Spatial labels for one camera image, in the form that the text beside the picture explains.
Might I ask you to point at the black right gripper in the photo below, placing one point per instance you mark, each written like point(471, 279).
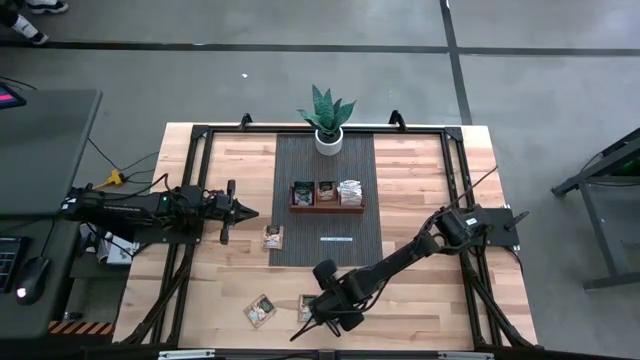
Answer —
point(340, 300)

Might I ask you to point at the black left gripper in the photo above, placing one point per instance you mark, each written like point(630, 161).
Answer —
point(227, 212)

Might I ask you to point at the beige Ahmad tea packet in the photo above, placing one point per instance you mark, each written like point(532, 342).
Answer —
point(259, 311)
point(273, 237)
point(303, 307)
point(327, 191)

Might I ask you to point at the dark purple Ahmad tea packet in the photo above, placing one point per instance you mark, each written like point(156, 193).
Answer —
point(303, 194)

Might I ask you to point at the white orange Tazo tea packet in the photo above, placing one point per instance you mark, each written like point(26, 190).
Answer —
point(350, 182)
point(350, 192)
point(350, 197)
point(350, 187)
point(350, 202)

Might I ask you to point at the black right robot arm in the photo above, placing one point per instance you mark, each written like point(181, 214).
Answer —
point(400, 257)

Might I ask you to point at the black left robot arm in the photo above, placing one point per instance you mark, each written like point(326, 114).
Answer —
point(125, 207)

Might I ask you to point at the grey woven placemat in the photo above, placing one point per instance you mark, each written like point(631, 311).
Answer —
point(300, 165)

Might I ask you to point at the wooden three-compartment box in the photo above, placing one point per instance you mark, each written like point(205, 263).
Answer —
point(327, 209)

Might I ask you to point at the white printed label strip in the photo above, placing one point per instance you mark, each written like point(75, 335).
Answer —
point(336, 239)

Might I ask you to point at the green plant in white pot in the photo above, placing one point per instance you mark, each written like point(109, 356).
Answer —
point(329, 145)

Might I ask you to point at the white box under table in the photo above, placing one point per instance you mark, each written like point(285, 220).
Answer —
point(120, 252)

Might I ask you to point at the yellow power plug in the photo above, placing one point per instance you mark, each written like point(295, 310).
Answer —
point(116, 177)

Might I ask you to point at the dark grey low desk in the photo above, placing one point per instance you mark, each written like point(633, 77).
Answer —
point(62, 260)

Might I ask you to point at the orange black hazard tape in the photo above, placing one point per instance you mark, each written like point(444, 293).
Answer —
point(80, 328)

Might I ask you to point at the grey side desk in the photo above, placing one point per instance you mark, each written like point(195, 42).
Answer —
point(45, 150)

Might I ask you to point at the black computer mouse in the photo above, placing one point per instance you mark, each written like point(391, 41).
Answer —
point(31, 280)

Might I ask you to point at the backlit black keyboard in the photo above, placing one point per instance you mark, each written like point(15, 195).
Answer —
point(10, 265)

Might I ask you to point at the tablet screen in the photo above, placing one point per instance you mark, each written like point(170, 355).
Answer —
point(10, 97)

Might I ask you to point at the person's shoe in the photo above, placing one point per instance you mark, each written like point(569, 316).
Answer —
point(30, 32)
point(47, 6)

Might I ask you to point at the grey metal stand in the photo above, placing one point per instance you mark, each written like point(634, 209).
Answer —
point(615, 280)

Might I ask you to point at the black metal table frame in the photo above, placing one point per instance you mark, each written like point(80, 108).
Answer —
point(250, 129)

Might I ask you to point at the black frame clamp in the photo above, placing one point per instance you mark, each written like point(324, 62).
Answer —
point(397, 120)
point(245, 121)

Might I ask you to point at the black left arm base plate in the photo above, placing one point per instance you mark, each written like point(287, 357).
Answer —
point(150, 235)

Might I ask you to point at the silver table bracket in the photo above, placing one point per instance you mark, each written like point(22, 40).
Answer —
point(465, 356)
point(185, 354)

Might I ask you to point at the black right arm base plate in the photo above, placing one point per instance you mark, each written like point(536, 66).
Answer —
point(505, 232)

